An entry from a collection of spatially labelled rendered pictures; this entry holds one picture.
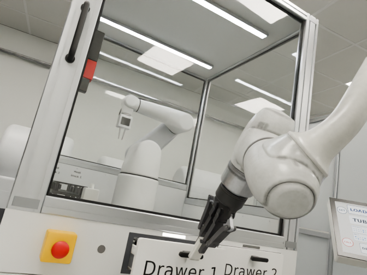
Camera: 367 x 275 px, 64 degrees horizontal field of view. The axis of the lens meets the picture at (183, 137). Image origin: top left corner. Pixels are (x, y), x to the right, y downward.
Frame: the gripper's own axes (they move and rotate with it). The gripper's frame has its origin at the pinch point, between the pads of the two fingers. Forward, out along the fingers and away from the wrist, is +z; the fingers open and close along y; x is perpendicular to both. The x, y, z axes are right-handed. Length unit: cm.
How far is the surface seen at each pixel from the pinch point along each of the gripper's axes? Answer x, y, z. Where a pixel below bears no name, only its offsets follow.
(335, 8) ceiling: -137, 164, -114
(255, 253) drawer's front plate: -32.3, 10.3, 8.5
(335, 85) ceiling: -256, 232, -66
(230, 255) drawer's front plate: -21.2, 9.4, 9.8
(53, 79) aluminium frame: 45, 33, -21
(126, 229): 15.7, 12.7, 8.2
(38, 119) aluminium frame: 46, 27, -12
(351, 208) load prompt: -85, 24, -11
